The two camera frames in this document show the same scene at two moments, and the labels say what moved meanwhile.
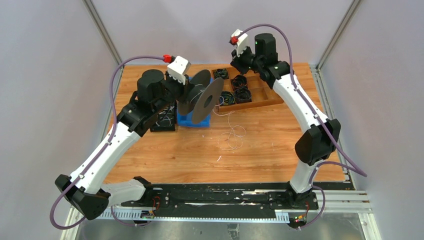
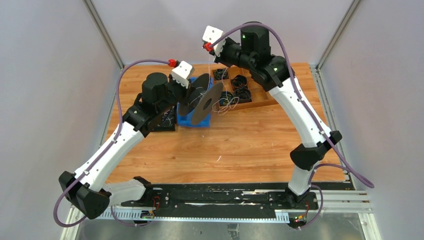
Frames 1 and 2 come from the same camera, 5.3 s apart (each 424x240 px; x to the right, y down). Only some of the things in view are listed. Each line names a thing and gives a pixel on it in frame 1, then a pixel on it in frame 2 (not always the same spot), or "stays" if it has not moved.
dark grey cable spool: (204, 96) stays
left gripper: (185, 89) stays
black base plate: (223, 200) stays
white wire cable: (232, 140) to (233, 101)
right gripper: (236, 62) to (219, 59)
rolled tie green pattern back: (222, 73) stays
